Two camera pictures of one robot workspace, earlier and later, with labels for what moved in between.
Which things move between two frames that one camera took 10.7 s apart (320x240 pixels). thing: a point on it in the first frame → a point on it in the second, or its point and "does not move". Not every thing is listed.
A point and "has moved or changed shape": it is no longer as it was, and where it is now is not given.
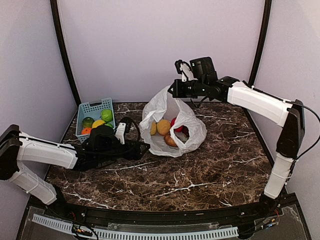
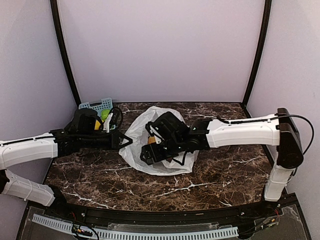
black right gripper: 178,92 → 156,155
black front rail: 171,217 does not move
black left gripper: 137,155 → 115,136
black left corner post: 55,13 does not move
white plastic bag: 167,107 has moved or changed shape
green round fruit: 107,115 does not move
